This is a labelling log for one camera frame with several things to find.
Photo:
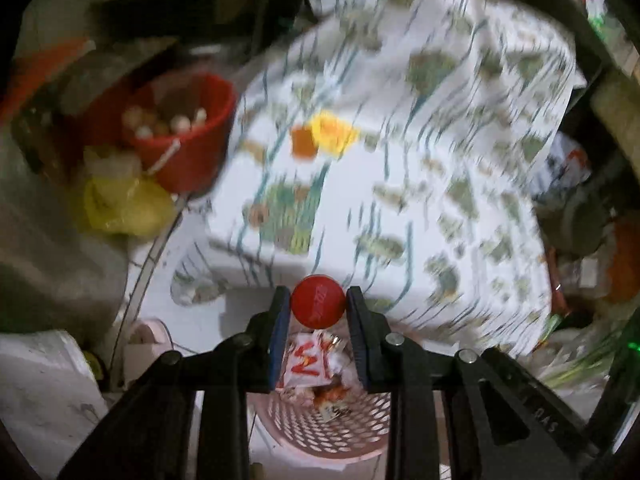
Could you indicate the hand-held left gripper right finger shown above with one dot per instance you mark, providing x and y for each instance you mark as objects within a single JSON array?
[{"x": 361, "y": 345}]

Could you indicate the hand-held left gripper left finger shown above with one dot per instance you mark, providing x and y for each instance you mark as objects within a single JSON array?
[{"x": 280, "y": 345}]

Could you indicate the white red snack wrapper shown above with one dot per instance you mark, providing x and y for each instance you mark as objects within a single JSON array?
[{"x": 302, "y": 360}]

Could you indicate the orange red snack wrapper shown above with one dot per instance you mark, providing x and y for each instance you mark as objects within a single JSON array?
[{"x": 332, "y": 396}]

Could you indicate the red bottle cap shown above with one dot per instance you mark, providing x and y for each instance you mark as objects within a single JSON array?
[{"x": 318, "y": 301}]

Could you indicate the pink plastic basket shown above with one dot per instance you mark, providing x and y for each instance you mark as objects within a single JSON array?
[{"x": 320, "y": 435}]

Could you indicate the pale pink plastic object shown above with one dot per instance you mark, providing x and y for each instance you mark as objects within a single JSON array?
[{"x": 145, "y": 337}]

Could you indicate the white printed cloth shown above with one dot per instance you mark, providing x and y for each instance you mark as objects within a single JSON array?
[{"x": 400, "y": 160}]

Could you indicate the red plastic bucket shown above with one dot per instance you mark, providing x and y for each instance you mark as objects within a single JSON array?
[{"x": 195, "y": 160}]

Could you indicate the small orange wrapper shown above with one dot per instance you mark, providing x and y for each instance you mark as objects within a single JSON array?
[{"x": 304, "y": 142}]

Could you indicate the yellow plastic bag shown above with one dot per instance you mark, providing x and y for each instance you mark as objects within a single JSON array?
[{"x": 125, "y": 210}]

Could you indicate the yellow snack wrapper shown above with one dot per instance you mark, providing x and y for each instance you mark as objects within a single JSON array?
[{"x": 334, "y": 132}]

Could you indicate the green leafy vegetables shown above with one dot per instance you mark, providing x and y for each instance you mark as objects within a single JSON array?
[{"x": 580, "y": 360}]

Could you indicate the white sack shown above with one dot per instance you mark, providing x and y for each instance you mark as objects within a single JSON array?
[{"x": 40, "y": 395}]

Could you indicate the grey sack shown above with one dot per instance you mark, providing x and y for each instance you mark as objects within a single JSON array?
[{"x": 50, "y": 260}]

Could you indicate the pile of pale round bulbs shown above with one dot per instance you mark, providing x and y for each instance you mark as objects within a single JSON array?
[{"x": 165, "y": 122}]

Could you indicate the white plastic bag orange print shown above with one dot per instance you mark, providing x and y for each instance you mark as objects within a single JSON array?
[{"x": 560, "y": 165}]

